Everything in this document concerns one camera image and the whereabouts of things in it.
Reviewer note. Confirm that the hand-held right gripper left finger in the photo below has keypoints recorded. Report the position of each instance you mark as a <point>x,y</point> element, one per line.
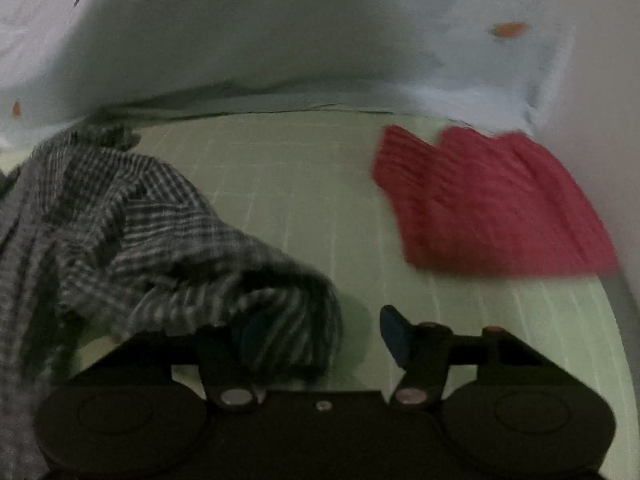
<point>246,337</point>

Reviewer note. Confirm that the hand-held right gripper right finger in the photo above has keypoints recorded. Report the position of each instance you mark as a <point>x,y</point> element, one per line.
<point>396,334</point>

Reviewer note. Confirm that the blue checked shirt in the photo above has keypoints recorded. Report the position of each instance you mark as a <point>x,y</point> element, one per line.
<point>125,220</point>

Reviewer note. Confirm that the green grid mat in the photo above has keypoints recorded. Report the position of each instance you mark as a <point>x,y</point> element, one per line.
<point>310,200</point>

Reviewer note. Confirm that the red checked folded cloth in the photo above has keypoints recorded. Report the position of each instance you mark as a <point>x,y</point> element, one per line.
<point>475,200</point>

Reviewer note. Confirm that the light blue printed sheet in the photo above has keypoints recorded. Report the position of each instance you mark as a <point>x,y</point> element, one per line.
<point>250,35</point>

